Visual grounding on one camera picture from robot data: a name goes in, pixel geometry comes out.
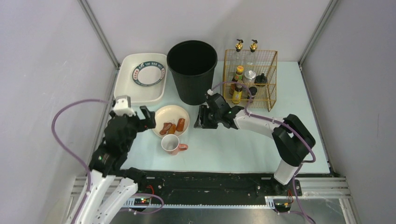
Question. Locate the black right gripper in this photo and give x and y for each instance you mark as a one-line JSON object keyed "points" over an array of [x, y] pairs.
{"points": [[207, 115]]}

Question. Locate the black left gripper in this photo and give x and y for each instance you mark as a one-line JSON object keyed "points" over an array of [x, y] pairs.
{"points": [[136, 120]]}

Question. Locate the cream round plate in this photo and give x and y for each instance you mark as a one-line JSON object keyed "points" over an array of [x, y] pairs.
{"points": [[171, 114]]}

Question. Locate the green rimmed white plate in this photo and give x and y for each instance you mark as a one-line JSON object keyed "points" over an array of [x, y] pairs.
{"points": [[148, 73]]}

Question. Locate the yellow label small bottle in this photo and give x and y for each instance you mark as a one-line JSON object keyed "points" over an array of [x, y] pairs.
{"points": [[237, 93]]}

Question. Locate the black cap small bottle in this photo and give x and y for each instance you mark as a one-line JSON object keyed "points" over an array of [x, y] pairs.
{"points": [[251, 96]]}

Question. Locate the silver lid pepper jar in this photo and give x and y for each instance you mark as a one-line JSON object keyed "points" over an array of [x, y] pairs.
{"points": [[249, 78]]}

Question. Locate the black lid spice jar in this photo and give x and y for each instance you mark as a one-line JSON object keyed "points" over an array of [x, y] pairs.
{"points": [[260, 84]]}

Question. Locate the dark liquid glass bottle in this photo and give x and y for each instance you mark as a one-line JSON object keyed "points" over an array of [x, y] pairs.
{"points": [[238, 56]]}

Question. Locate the clear glass oil bottle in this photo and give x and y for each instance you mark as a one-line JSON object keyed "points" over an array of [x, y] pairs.
{"points": [[251, 57]]}

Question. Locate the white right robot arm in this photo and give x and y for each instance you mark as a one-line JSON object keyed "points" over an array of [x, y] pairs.
{"points": [[292, 139]]}

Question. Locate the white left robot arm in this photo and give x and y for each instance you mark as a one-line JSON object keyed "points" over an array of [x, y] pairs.
{"points": [[107, 188]]}

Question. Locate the brown meat piece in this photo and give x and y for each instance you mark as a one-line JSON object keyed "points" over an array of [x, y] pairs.
{"points": [[166, 128]]}

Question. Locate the orange fried tofu piece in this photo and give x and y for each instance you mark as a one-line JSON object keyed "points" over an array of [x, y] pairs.
{"points": [[180, 125]]}

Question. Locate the small orange food piece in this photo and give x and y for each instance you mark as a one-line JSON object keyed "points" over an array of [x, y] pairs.
{"points": [[172, 129]]}

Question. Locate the pink white mug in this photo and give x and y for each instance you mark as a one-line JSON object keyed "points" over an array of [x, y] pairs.
{"points": [[171, 144]]}

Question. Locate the white rectangular basin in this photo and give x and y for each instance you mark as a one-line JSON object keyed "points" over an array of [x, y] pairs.
{"points": [[139, 95]]}

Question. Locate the black plastic bucket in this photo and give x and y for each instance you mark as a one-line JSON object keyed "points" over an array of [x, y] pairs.
{"points": [[192, 64]]}

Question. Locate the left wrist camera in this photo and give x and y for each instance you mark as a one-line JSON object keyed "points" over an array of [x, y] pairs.
{"points": [[123, 105]]}

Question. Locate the gold wire rack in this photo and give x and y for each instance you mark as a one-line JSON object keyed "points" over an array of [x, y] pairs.
{"points": [[267, 64]]}

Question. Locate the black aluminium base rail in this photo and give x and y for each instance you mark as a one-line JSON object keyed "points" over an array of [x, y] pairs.
{"points": [[240, 190]]}

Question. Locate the left aluminium frame post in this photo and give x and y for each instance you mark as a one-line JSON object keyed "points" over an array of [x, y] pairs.
{"points": [[89, 13]]}

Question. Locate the aluminium frame post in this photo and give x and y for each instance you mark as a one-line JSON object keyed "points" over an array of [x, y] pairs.
{"points": [[89, 13], [323, 21]]}

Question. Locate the right aluminium frame post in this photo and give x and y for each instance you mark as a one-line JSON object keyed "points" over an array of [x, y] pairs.
{"points": [[323, 21]]}

